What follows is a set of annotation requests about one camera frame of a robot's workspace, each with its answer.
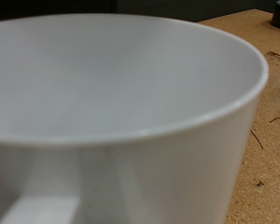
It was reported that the dark grey partition panel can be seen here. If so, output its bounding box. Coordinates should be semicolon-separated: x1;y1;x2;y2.
116;0;278;23

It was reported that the black curtain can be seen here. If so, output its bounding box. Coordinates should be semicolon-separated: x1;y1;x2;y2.
0;0;119;23

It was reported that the white mug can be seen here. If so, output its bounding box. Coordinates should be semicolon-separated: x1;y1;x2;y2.
0;12;270;224

